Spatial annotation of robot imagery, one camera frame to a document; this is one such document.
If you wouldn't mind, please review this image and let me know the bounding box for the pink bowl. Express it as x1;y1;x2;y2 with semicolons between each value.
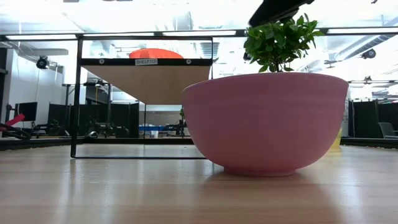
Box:
182;72;349;177

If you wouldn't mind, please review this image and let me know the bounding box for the orange bowl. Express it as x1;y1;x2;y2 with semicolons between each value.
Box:
129;48;184;60

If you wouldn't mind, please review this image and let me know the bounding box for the white shelf label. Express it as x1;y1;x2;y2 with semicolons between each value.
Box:
135;58;159;66

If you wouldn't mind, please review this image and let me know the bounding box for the small plant in white pot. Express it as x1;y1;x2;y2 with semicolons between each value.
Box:
178;108;187;137

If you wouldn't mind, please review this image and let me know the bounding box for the blue box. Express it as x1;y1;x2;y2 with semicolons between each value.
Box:
139;125;165;132

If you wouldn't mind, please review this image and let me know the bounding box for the black partition screen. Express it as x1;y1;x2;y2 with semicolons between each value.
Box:
348;98;398;139
47;101;140;139

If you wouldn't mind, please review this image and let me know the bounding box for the green leafy potted tree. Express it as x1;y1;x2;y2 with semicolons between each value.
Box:
243;12;325;74

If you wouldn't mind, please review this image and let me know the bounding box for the red flat object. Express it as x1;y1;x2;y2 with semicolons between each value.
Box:
5;113;26;127

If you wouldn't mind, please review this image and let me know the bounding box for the grey office chair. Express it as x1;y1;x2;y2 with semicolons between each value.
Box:
378;121;398;139

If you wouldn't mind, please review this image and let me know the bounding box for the wooden shelf with black frame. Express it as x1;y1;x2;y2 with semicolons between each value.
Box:
70;35;215;159

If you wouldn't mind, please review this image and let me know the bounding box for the black overhead frame beam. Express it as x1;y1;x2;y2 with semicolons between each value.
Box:
0;28;398;42

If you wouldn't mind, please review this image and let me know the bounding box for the black wall-side monitor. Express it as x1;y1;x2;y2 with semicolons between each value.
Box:
14;101;38;123

